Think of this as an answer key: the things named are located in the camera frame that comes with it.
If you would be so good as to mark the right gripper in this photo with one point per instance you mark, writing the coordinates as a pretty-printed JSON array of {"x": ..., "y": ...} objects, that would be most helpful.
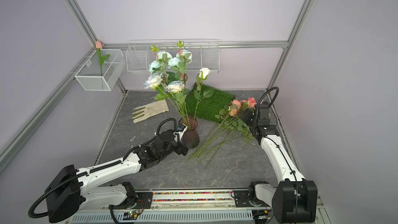
[{"x": 249, "y": 120}]

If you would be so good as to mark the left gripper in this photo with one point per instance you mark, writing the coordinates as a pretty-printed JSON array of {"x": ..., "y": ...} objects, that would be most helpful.
[{"x": 180, "y": 149}]

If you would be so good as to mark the dark glass vase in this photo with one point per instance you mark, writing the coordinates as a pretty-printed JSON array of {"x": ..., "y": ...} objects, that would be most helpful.
[{"x": 190, "y": 138}]

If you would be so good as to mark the small peach rose spray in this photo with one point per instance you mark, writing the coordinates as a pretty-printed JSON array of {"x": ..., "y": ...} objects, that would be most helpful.
[{"x": 233, "y": 111}]

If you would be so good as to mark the peach peony bunch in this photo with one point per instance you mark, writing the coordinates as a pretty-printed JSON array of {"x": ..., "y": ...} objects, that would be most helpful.
[{"x": 217, "y": 140}]

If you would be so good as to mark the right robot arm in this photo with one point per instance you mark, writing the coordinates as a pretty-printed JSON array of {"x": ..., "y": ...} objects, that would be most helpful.
[{"x": 294, "y": 200}]

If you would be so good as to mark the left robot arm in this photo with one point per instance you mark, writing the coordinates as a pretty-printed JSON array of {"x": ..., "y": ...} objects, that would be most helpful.
[{"x": 75, "y": 189}]

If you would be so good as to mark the beige garden glove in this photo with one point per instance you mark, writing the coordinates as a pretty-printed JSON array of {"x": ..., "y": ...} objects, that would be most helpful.
[{"x": 149, "y": 110}]

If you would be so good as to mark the green artificial grass mat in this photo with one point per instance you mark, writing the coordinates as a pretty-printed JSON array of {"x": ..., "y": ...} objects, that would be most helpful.
[{"x": 208, "y": 108}]

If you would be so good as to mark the white blue rose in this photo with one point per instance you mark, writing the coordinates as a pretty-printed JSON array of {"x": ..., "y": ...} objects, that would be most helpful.
[{"x": 176, "y": 86}]

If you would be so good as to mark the white rose stem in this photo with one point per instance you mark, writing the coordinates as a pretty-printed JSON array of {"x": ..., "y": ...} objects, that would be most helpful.
[{"x": 153, "y": 81}]

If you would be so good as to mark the cream rosebud stem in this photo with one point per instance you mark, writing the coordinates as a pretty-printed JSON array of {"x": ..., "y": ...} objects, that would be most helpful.
[{"x": 199, "y": 93}]

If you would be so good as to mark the pale blue rose spray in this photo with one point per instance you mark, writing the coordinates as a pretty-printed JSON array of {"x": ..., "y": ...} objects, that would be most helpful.
[{"x": 171, "y": 68}]

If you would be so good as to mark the pink tulip stem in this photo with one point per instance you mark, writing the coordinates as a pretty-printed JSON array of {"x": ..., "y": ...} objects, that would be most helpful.
[{"x": 101, "y": 58}]

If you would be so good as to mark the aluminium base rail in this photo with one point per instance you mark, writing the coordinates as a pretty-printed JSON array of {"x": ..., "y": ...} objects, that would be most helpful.
[{"x": 190, "y": 206}]

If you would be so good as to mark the white wire wall rack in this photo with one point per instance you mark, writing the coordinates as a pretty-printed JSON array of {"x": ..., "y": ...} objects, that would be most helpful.
[{"x": 205, "y": 53}]

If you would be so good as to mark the white mesh wall basket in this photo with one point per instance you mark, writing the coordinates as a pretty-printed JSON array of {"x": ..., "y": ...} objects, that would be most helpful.
[{"x": 89, "y": 75}]

